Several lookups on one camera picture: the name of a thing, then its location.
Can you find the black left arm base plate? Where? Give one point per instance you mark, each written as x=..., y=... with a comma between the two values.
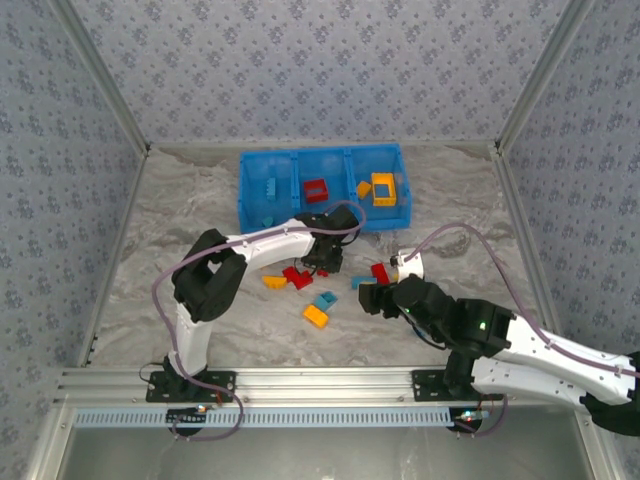
x=220, y=385

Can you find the small blue lego brick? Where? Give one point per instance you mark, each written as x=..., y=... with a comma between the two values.
x=267, y=221
x=326, y=301

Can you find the aluminium frame side rail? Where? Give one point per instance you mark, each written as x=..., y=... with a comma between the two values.
x=114, y=255
x=530, y=255

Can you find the wide aluminium mounting rail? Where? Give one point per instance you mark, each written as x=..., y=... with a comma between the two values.
x=325, y=385

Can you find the small yellow lego brick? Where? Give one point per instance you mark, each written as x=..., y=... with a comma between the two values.
x=363, y=189

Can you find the yellow curved lego brick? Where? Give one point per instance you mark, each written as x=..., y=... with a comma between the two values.
x=275, y=282

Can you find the short aluminium frame post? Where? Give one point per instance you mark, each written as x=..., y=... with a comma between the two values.
x=47, y=445
x=600, y=455

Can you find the silver metal sheet panel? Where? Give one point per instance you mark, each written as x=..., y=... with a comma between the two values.
x=350, y=455

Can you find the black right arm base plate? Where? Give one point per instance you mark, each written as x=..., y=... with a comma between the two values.
x=425, y=387

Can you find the yellow lego window frame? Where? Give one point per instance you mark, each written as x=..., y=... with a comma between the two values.
x=375, y=192

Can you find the small black circuit board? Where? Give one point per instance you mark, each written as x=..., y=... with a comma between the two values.
x=470, y=416
x=187, y=416

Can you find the red hollow lego frame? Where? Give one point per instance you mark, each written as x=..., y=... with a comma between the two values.
x=307, y=192

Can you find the thin aluminium frame rail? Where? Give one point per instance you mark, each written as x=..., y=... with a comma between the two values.
x=320, y=144

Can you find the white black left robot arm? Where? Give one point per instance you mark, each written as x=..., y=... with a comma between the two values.
x=195, y=340

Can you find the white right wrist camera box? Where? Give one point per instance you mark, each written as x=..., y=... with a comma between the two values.
x=414, y=267

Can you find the long blue lego brick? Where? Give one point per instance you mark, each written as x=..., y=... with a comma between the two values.
x=271, y=189

